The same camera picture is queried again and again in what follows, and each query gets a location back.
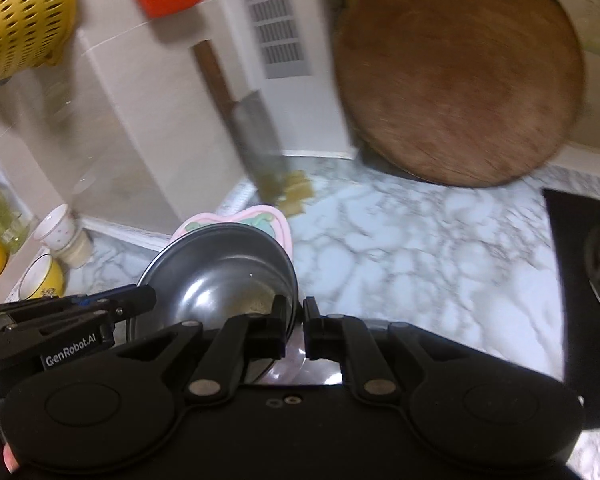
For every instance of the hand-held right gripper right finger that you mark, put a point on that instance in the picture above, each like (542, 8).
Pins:
(312, 330)

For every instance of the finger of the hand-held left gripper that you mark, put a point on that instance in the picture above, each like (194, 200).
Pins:
(130, 297)
(70, 322)

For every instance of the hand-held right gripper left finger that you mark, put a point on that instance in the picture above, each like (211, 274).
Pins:
(280, 327)

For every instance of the stainless steel bowl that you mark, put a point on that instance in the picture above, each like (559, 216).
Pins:
(215, 270)

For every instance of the person's left hand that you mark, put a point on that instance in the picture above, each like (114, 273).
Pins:
(11, 459)

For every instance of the yellow ceramic bowl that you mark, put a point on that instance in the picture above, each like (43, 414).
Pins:
(50, 280)

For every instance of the clear plastic grain container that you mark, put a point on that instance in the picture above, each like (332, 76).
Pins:
(80, 250)

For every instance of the white floral cup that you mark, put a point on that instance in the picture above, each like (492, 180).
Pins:
(55, 227)

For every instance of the pink cartoon plate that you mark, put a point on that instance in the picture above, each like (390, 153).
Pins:
(275, 225)

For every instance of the green glass jar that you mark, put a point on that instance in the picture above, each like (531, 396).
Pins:
(2, 220)

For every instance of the olive yellow sheet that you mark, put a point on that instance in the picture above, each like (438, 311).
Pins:
(297, 195)

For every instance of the white vented cabinet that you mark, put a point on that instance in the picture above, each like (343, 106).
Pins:
(300, 110)

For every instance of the black gas stove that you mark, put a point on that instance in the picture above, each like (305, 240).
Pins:
(570, 260)

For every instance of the round wooden cutting board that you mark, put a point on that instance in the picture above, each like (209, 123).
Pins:
(455, 75)

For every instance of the yellow plastic colander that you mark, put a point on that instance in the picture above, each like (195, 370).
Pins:
(20, 20)

